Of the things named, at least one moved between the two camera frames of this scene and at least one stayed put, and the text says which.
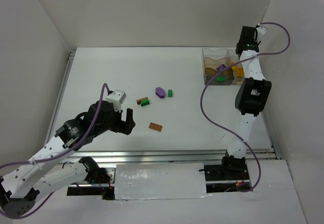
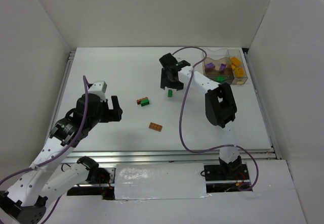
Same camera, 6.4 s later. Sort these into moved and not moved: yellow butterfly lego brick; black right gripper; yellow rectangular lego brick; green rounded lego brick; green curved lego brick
Moved: yellow rectangular lego brick; black right gripper
Not moved: green rounded lego brick; yellow butterfly lego brick; green curved lego brick
